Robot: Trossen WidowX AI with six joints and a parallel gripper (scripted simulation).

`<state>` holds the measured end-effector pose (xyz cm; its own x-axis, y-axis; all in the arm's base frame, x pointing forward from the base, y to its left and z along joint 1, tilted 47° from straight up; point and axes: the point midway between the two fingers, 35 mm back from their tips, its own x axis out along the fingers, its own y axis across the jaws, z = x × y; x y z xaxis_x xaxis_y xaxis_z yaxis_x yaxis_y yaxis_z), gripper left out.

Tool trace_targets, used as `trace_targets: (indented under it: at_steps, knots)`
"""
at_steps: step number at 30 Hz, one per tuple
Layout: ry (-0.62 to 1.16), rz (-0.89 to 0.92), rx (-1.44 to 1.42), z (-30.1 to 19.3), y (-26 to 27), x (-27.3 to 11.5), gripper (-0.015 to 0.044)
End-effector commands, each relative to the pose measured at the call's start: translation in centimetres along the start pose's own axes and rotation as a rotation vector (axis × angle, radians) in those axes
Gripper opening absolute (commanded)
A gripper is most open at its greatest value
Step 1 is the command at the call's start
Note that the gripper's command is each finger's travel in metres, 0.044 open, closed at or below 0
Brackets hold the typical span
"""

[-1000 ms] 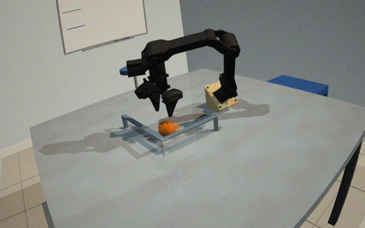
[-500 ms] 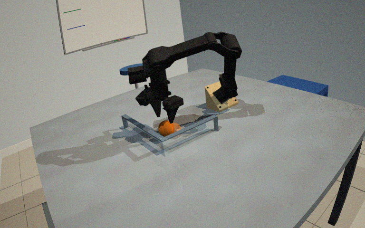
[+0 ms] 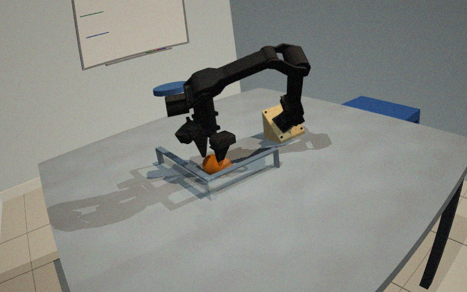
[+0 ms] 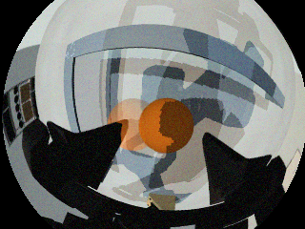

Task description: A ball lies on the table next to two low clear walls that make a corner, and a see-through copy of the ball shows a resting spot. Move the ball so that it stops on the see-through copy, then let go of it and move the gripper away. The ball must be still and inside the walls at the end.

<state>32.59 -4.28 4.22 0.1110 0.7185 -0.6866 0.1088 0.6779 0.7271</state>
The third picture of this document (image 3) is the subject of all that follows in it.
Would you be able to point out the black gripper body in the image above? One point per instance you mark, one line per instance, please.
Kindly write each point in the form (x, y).
(217, 140)

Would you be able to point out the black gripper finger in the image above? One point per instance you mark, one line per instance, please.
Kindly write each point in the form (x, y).
(201, 143)
(220, 153)

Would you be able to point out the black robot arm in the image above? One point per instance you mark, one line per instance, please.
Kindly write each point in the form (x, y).
(204, 85)

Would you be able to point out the clear l-shaped low wall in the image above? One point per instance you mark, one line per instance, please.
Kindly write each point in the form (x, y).
(224, 184)

